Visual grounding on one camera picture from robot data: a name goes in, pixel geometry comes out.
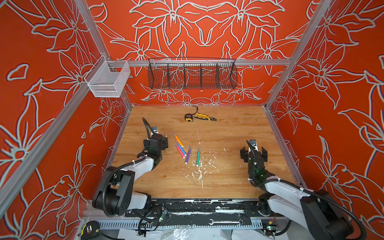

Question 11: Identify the blue marker pen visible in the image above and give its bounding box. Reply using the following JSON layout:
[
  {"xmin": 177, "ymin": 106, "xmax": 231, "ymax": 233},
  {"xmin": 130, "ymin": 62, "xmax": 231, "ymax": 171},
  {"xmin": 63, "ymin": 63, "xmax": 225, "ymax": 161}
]
[{"xmin": 177, "ymin": 143, "xmax": 187, "ymax": 158}]

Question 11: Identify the orange marker pen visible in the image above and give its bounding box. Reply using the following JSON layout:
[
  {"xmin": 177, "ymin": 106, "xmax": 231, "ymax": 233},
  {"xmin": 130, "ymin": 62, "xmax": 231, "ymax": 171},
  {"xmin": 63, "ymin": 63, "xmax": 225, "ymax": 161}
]
[{"xmin": 174, "ymin": 134, "xmax": 184, "ymax": 148}]

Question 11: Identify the pink marker pen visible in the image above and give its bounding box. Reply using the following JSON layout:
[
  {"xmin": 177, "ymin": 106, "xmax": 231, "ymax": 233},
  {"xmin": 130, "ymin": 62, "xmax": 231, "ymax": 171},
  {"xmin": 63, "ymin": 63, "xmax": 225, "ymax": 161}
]
[{"xmin": 175, "ymin": 144, "xmax": 186, "ymax": 159}]

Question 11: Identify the purple marker pen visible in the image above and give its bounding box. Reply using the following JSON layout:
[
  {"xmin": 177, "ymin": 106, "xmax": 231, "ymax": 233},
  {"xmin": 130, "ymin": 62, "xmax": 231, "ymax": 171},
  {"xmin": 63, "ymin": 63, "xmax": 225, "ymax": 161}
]
[{"xmin": 185, "ymin": 145, "xmax": 193, "ymax": 165}]

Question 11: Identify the green marker pen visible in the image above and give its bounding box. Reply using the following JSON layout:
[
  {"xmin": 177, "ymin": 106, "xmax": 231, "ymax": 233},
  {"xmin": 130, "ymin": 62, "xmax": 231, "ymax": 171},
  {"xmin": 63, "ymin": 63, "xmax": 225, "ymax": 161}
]
[{"xmin": 196, "ymin": 147, "xmax": 201, "ymax": 167}]

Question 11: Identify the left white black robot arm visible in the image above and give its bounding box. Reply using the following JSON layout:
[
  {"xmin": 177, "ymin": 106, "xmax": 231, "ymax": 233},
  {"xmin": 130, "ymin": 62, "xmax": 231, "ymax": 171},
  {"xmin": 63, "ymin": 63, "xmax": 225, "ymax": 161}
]
[{"xmin": 92, "ymin": 118, "xmax": 169, "ymax": 217}]

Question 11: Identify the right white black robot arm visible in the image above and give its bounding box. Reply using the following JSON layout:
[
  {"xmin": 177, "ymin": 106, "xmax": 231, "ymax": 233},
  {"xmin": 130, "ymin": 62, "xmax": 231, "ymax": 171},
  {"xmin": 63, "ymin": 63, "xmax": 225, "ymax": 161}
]
[{"xmin": 240, "ymin": 140, "xmax": 367, "ymax": 240}]

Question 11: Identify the yellow black tape measure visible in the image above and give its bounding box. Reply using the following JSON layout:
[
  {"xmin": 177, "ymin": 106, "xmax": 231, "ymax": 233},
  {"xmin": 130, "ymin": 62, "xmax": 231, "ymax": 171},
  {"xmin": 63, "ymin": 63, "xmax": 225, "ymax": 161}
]
[{"xmin": 185, "ymin": 114, "xmax": 194, "ymax": 122}]

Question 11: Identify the silver wrench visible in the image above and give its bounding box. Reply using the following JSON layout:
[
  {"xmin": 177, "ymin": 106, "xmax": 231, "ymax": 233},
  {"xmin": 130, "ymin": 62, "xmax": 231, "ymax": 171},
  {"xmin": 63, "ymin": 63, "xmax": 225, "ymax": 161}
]
[{"xmin": 208, "ymin": 219, "xmax": 244, "ymax": 226}]

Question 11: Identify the black tape measure foreground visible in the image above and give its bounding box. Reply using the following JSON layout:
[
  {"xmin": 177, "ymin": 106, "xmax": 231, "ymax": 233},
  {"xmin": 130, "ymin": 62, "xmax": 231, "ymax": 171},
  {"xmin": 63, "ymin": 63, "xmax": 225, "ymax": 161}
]
[{"xmin": 80, "ymin": 221, "xmax": 100, "ymax": 240}]

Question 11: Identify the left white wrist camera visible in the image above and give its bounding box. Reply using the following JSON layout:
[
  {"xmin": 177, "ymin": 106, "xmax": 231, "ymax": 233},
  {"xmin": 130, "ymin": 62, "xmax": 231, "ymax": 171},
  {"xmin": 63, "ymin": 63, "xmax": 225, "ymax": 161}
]
[{"xmin": 151, "ymin": 127, "xmax": 159, "ymax": 134}]

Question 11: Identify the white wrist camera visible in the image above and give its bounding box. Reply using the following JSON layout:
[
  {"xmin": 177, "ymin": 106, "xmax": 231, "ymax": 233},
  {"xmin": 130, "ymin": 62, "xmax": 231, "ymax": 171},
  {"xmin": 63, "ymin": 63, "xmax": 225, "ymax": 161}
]
[
  {"xmin": 151, "ymin": 127, "xmax": 159, "ymax": 134},
  {"xmin": 249, "ymin": 140, "xmax": 259, "ymax": 152}
]

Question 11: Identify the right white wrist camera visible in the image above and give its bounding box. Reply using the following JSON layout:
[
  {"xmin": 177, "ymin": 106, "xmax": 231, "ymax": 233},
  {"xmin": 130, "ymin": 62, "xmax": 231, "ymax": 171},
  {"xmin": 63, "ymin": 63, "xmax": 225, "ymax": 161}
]
[{"xmin": 249, "ymin": 140, "xmax": 259, "ymax": 152}]

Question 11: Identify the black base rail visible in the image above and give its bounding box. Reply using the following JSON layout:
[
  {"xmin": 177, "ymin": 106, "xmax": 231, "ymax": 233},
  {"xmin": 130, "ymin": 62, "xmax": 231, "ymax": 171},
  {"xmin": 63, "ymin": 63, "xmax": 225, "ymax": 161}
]
[{"xmin": 125, "ymin": 199, "xmax": 268, "ymax": 228}]

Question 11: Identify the black wire wall basket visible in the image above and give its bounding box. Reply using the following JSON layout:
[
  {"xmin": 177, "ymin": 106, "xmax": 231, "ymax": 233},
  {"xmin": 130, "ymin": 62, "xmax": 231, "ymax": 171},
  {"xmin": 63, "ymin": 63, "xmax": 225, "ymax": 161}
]
[{"xmin": 148, "ymin": 57, "xmax": 238, "ymax": 90}]

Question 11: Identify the clear plastic wall bin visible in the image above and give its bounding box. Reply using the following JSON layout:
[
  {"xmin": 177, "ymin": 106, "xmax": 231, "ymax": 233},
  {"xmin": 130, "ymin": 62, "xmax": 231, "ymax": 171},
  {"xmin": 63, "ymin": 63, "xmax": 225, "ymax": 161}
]
[{"xmin": 85, "ymin": 61, "xmax": 131, "ymax": 98}]

